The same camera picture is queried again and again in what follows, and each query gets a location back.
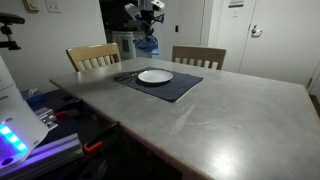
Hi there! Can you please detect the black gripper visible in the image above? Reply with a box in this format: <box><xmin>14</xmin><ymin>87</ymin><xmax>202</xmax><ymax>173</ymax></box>
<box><xmin>139</xmin><ymin>8</ymin><xmax>165</xmax><ymax>39</ymax></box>

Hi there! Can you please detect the blue towel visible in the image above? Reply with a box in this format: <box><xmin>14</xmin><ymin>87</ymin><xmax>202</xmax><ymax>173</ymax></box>
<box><xmin>132</xmin><ymin>34</ymin><xmax>161</xmax><ymax>56</ymax></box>

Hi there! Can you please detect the white round plate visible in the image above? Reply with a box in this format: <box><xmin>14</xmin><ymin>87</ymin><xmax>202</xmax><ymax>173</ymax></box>
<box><xmin>137</xmin><ymin>69</ymin><xmax>174</xmax><ymax>84</ymax></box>

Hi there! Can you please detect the white control cabinet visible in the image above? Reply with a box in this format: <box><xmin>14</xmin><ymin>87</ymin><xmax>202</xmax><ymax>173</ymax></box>
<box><xmin>111</xmin><ymin>30</ymin><xmax>138</xmax><ymax>61</ymax></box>

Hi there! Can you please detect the silver metal fork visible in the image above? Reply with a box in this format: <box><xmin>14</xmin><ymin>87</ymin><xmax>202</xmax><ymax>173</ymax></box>
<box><xmin>114</xmin><ymin>72</ymin><xmax>138</xmax><ymax>82</ymax></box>

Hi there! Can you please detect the brown wooden slat-back chair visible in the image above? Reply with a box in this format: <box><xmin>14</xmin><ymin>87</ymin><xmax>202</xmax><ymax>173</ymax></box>
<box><xmin>171</xmin><ymin>45</ymin><xmax>227</xmax><ymax>71</ymax></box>

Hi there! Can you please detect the light wooden slat-back chair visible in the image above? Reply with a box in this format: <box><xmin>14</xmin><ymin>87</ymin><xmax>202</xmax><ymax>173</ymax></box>
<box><xmin>65</xmin><ymin>42</ymin><xmax>122</xmax><ymax>73</ymax></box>

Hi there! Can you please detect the dark blue placemat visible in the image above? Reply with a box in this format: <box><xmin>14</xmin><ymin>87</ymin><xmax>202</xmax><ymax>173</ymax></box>
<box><xmin>113</xmin><ymin>66</ymin><xmax>204</xmax><ymax>103</ymax></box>

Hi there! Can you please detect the orange and black clamp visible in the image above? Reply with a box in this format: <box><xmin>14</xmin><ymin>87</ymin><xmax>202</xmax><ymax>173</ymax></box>
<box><xmin>82</xmin><ymin>121</ymin><xmax>121</xmax><ymax>156</ymax></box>

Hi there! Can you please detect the blue box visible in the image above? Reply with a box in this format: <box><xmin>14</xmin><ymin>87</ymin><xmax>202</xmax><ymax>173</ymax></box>
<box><xmin>20</xmin><ymin>87</ymin><xmax>45</xmax><ymax>108</ymax></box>

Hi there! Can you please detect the white door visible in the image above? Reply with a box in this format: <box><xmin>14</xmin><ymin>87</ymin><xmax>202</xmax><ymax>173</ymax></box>
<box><xmin>238</xmin><ymin>0</ymin><xmax>320</xmax><ymax>86</ymax></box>

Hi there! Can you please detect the white device with blue LEDs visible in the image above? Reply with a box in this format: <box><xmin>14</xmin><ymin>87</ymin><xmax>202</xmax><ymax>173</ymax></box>
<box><xmin>0</xmin><ymin>54</ymin><xmax>50</xmax><ymax>168</ymax></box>

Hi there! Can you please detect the blue gripper cable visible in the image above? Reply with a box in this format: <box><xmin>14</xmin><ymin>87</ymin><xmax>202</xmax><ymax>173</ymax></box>
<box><xmin>134</xmin><ymin>13</ymin><xmax>166</xmax><ymax>24</ymax></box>

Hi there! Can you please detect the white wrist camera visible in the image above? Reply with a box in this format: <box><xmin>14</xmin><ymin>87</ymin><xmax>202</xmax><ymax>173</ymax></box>
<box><xmin>150</xmin><ymin>0</ymin><xmax>166</xmax><ymax>11</ymax></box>

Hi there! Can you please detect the silver door handle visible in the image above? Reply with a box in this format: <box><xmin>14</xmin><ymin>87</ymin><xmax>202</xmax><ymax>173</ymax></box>
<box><xmin>250</xmin><ymin>24</ymin><xmax>263</xmax><ymax>38</ymax></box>

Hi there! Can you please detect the red handled tool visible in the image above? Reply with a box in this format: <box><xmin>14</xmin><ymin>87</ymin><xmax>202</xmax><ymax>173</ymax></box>
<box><xmin>53</xmin><ymin>99</ymin><xmax>83</xmax><ymax>120</ymax></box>

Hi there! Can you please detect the beige round wall dial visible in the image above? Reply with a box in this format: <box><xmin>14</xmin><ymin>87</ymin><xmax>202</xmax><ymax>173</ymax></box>
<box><xmin>22</xmin><ymin>0</ymin><xmax>41</xmax><ymax>14</ymax></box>

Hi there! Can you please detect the silver metal bracket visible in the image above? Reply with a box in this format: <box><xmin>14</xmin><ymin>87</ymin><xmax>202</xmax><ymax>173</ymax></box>
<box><xmin>33</xmin><ymin>106</ymin><xmax>59</xmax><ymax>131</ymax></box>

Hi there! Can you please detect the black camera stand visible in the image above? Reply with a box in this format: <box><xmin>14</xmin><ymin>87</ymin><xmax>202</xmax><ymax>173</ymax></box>
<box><xmin>0</xmin><ymin>12</ymin><xmax>26</xmax><ymax>51</ymax></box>

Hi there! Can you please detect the aluminium extrusion rail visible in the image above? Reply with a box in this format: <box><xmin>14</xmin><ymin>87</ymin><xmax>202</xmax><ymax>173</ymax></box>
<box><xmin>0</xmin><ymin>133</ymin><xmax>84</xmax><ymax>180</ymax></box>

